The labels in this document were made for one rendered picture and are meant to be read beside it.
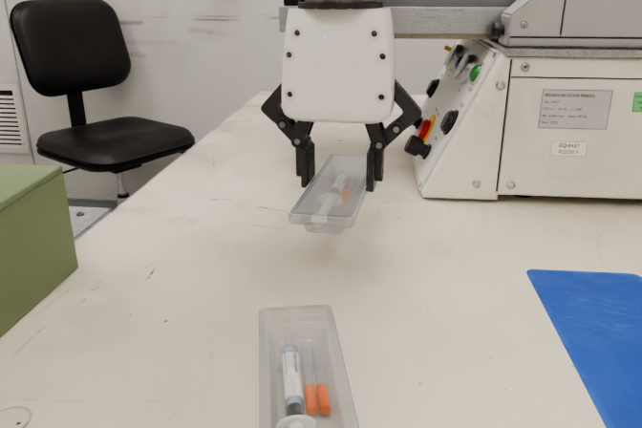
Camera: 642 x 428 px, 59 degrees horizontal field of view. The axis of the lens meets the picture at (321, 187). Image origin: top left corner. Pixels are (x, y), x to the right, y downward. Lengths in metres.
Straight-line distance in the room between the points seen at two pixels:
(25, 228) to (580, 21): 0.57
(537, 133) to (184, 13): 1.83
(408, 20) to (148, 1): 1.78
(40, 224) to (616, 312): 0.47
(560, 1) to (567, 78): 0.08
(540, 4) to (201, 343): 0.48
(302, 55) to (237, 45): 1.79
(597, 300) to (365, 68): 0.27
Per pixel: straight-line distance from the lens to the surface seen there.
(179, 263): 0.55
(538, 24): 0.67
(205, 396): 0.39
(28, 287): 0.51
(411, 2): 0.71
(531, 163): 0.70
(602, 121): 0.70
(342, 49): 0.50
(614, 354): 0.46
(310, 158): 0.55
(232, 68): 2.31
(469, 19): 0.71
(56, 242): 0.54
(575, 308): 0.51
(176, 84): 2.39
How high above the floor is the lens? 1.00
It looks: 20 degrees down
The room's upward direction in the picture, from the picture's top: straight up
